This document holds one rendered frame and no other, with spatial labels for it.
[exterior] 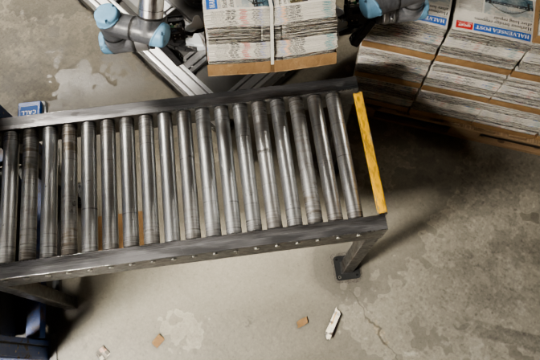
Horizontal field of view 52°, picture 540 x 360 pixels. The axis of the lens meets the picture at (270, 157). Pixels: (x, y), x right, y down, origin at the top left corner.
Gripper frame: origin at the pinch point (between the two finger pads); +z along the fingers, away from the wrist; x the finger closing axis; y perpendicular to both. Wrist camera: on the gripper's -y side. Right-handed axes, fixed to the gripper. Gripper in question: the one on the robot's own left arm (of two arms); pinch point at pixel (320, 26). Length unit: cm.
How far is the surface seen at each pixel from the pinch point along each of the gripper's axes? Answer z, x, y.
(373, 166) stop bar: -10.5, 38.6, -29.2
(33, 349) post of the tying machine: 124, 48, -103
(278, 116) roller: 17.1, 16.6, -22.8
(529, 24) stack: -76, -3, -12
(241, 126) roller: 29.9, 18.3, -23.5
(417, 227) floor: -44, 13, -107
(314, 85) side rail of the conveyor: 3.0, 7.3, -19.1
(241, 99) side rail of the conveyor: 28.7, 8.8, -19.8
